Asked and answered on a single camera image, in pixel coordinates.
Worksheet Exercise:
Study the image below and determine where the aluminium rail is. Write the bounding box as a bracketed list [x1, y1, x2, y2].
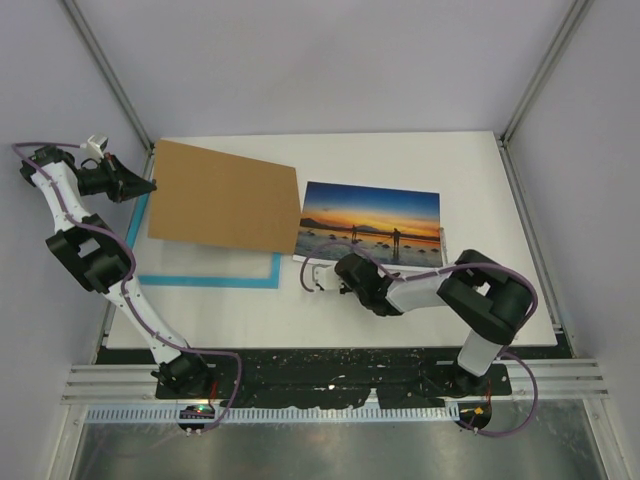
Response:
[61, 359, 609, 405]

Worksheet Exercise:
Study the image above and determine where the blue picture frame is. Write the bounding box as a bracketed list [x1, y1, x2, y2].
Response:
[126, 195, 281, 289]

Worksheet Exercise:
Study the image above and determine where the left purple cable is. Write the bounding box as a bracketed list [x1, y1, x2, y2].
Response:
[11, 140, 246, 434]

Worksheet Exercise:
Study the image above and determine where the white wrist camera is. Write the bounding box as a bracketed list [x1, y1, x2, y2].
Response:
[311, 265, 342, 291]
[82, 134, 109, 161]

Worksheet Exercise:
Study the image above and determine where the left aluminium post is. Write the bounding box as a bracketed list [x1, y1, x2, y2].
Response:
[58, 0, 154, 155]

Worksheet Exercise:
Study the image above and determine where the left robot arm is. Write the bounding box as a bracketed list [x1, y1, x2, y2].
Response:
[20, 139, 215, 398]

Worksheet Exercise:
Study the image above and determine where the right aluminium post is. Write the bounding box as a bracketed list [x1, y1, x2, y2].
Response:
[498, 0, 596, 149]

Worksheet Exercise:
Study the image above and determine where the sunset photo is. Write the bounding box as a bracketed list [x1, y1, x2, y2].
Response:
[293, 181, 445, 270]

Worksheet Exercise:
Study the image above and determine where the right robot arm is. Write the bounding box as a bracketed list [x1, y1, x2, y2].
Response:
[334, 249, 539, 398]

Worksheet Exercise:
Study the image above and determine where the small screwdriver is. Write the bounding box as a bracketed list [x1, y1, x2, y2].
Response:
[439, 227, 448, 265]

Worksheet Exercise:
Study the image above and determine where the aluminium post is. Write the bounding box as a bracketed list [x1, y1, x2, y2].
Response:
[58, 0, 154, 155]
[498, 0, 596, 149]

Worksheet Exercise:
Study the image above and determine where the brown backing board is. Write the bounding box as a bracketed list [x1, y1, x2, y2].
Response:
[148, 140, 300, 254]

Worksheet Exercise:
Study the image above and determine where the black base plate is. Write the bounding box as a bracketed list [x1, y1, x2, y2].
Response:
[97, 347, 512, 410]

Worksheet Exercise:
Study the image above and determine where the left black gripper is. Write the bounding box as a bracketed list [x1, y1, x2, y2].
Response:
[76, 154, 155, 204]

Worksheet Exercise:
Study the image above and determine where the perforated cable duct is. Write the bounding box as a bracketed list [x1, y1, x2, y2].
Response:
[85, 403, 459, 424]

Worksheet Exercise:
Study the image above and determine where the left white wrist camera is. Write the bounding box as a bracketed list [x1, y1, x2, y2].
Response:
[82, 134, 109, 161]

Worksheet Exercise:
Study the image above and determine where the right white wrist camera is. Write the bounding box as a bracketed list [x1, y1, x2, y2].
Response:
[311, 265, 342, 291]

